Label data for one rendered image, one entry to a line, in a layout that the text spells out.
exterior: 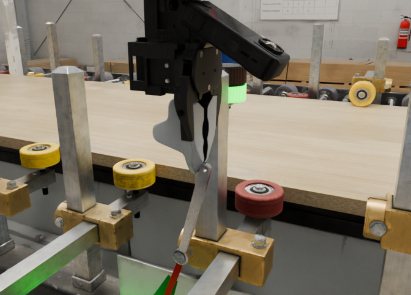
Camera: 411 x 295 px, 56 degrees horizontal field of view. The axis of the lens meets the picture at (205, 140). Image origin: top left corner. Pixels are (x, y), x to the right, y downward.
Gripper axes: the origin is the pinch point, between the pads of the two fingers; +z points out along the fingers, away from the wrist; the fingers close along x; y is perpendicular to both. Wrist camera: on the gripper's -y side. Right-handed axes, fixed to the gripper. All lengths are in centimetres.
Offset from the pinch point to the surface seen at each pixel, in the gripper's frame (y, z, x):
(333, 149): -9.9, 11.0, -46.6
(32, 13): 788, -25, -679
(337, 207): -14.1, 12.9, -22.2
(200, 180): 0.0, 2.1, 0.3
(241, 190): 0.5, 10.4, -16.1
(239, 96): -0.4, -6.1, -11.2
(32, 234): 62, 40, -25
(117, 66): 454, 72, -568
